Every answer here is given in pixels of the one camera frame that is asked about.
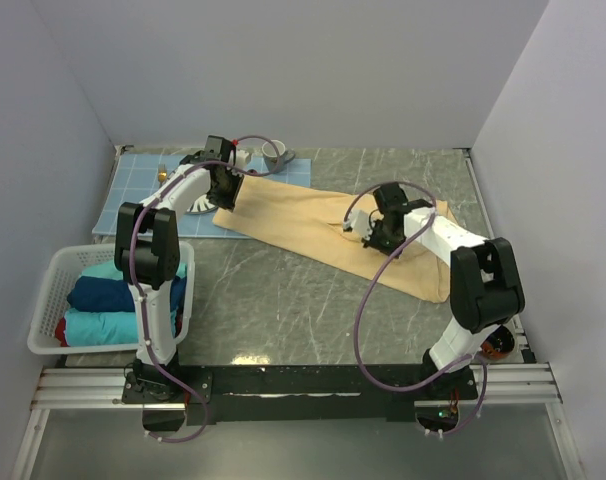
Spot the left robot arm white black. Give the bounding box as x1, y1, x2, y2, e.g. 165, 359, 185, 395
114, 136, 246, 402

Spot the cream yellow t shirt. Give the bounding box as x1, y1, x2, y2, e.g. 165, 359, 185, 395
214, 176, 450, 303

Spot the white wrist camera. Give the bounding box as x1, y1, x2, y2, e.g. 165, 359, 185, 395
343, 210, 372, 239
233, 148, 252, 170

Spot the striped white plate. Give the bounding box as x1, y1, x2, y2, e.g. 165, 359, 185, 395
186, 194, 218, 215

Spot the gold fork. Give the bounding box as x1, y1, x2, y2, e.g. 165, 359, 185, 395
157, 164, 167, 184

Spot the dark blue rolled shirt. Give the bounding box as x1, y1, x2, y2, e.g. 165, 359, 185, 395
65, 275, 188, 314

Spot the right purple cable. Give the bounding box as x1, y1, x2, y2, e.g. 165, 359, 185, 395
342, 182, 487, 437

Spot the teal folded shirt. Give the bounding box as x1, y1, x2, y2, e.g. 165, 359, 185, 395
80, 261, 187, 281

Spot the grey mug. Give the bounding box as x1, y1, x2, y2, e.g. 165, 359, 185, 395
261, 140, 296, 173

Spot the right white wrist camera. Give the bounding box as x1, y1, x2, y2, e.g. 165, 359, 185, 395
343, 210, 372, 239

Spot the dark bowl orange inside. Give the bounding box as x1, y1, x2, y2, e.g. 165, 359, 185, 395
481, 325, 516, 361

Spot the purple cable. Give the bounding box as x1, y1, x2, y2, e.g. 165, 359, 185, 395
342, 182, 487, 437
128, 133, 290, 445

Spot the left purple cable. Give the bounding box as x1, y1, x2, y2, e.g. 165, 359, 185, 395
128, 133, 290, 445

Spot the aluminium frame rail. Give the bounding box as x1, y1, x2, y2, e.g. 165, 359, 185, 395
31, 364, 562, 410

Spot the blue checked placemat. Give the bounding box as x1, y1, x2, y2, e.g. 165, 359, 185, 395
92, 153, 311, 239

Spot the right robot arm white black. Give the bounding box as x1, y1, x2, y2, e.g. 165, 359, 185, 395
342, 181, 525, 399

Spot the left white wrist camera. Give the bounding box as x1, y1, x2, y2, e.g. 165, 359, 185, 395
233, 148, 252, 170

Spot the white plastic basket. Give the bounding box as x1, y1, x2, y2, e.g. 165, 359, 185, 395
27, 241, 195, 363

